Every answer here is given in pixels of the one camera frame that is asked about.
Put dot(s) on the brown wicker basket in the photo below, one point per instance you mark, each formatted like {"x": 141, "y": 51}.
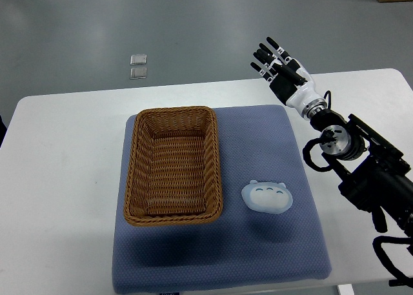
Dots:
{"x": 174, "y": 175}

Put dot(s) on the upper metal floor plate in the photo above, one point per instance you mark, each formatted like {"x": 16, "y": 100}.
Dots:
{"x": 138, "y": 59}

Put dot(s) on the blue white plush toy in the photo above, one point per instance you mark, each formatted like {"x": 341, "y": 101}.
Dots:
{"x": 267, "y": 197}

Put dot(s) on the blue quilted mat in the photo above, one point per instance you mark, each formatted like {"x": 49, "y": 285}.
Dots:
{"x": 242, "y": 247}

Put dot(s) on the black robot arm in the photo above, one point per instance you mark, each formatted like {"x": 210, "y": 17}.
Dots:
{"x": 371, "y": 169}

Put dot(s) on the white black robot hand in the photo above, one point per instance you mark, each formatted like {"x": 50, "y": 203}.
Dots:
{"x": 292, "y": 85}

